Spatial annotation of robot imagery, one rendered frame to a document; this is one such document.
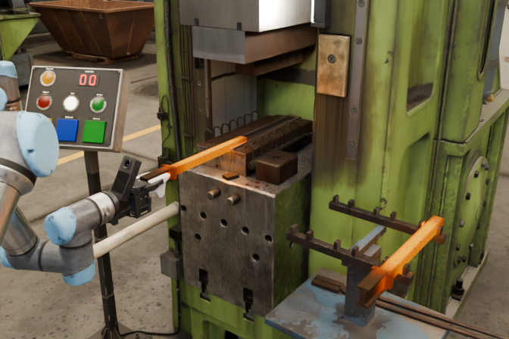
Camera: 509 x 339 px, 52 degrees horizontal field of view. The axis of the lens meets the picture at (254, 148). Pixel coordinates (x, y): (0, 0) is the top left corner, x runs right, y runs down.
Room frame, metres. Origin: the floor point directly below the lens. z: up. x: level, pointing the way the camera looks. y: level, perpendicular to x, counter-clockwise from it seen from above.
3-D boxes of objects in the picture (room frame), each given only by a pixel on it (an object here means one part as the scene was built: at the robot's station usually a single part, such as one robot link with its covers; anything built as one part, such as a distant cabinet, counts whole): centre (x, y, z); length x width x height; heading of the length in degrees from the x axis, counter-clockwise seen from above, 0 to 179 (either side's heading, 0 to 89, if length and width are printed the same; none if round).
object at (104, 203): (1.13, 0.37, 0.99); 0.08 x 0.05 x 0.08; 55
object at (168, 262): (1.86, 0.34, 0.36); 0.09 x 0.07 x 0.12; 55
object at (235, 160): (1.73, -0.01, 0.96); 0.42 x 0.20 x 0.09; 145
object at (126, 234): (1.68, 0.44, 0.62); 0.44 x 0.05 x 0.05; 145
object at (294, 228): (1.20, -0.18, 0.94); 0.23 x 0.06 x 0.02; 143
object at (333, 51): (1.48, -0.22, 1.27); 0.09 x 0.02 x 0.17; 55
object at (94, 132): (1.67, 0.54, 1.01); 0.07 x 0.05 x 0.07; 80
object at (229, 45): (1.73, -0.01, 1.32); 0.42 x 0.20 x 0.10; 145
